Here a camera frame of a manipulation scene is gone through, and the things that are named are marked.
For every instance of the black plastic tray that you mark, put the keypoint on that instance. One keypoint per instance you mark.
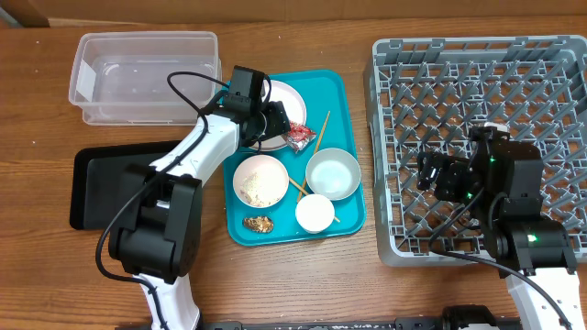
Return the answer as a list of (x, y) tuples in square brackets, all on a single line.
[(96, 176)]

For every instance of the wooden chopstick upright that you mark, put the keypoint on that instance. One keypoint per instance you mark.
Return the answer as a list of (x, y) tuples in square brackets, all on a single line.
[(316, 149)]

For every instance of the grey-green empty bowl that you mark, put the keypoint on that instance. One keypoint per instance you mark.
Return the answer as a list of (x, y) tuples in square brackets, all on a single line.
[(334, 173)]

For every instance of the brown food scrap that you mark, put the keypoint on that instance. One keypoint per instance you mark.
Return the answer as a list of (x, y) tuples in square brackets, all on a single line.
[(259, 224)]

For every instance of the small white cup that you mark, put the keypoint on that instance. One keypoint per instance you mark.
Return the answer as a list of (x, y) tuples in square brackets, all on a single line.
[(314, 213)]

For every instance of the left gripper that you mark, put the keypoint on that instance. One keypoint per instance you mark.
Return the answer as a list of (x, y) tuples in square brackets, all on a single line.
[(279, 121)]

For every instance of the white bowl with crumbs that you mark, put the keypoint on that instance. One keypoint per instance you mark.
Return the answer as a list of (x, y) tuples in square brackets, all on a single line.
[(260, 181)]

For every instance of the wooden chopstick slanted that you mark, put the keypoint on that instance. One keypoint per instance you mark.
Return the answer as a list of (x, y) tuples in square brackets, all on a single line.
[(304, 192)]

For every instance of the clear plastic storage bin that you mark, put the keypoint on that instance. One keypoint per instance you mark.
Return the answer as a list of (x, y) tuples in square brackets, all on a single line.
[(120, 78)]

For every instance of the teal serving tray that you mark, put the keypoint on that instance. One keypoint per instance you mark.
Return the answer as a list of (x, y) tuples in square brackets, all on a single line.
[(324, 95)]

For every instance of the large white plate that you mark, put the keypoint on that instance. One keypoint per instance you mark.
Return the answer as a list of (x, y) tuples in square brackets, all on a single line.
[(294, 107)]

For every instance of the grey dishwasher rack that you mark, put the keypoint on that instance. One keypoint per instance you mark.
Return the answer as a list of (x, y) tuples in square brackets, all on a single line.
[(425, 94)]

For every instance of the red snack wrapper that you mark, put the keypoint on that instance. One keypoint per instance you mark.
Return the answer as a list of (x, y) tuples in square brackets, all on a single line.
[(298, 137)]

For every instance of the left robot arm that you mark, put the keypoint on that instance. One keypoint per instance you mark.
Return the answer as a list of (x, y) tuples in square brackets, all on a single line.
[(154, 237)]

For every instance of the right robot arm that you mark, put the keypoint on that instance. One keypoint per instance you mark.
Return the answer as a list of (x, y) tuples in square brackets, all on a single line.
[(499, 185)]

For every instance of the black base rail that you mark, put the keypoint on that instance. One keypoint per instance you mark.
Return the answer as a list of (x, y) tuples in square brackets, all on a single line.
[(454, 317)]

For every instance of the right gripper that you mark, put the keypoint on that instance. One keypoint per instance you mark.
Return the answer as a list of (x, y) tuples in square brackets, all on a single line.
[(448, 169)]

